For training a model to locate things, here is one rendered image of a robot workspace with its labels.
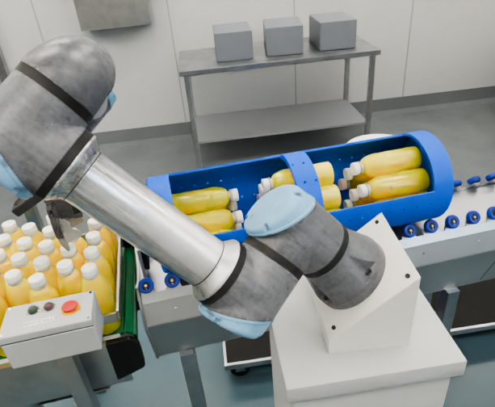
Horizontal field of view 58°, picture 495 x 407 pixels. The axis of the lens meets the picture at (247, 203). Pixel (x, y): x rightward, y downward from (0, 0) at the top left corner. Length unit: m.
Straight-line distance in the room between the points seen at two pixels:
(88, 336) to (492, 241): 1.27
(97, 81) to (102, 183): 0.14
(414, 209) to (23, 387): 1.20
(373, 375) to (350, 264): 0.19
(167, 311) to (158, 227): 0.72
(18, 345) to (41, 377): 0.27
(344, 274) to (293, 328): 0.17
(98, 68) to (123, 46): 3.83
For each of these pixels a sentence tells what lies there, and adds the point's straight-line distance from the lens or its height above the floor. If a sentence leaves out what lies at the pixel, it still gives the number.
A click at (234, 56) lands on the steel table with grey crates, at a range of 3.74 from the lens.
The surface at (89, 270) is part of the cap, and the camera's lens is 1.20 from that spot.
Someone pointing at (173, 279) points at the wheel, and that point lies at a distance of 1.31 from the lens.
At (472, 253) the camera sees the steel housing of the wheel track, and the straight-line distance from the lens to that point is 1.65.
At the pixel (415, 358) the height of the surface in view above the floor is 1.15.
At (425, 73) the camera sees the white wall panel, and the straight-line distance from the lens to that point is 5.15.
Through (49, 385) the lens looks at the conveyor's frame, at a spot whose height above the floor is 0.79.
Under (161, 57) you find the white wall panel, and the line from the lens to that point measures 4.50.
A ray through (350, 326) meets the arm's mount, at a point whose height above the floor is 1.22.
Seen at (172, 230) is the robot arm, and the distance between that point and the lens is 0.67.
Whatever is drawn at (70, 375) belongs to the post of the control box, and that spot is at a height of 0.90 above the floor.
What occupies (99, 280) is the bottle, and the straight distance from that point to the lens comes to 1.21.
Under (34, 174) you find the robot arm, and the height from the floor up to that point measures 1.56.
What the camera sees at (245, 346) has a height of 0.15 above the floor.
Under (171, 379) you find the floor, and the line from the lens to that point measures 2.32.
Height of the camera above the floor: 1.82
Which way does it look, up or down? 32 degrees down
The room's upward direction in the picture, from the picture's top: 5 degrees counter-clockwise
